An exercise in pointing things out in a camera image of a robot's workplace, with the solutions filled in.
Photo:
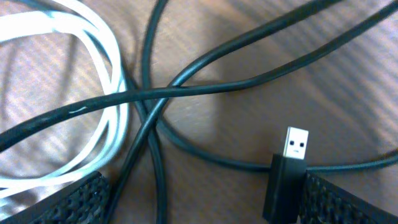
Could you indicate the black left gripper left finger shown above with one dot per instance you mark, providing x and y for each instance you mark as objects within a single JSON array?
[{"x": 83, "y": 201}]

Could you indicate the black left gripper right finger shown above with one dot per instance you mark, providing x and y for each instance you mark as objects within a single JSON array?
[{"x": 324, "y": 202}]

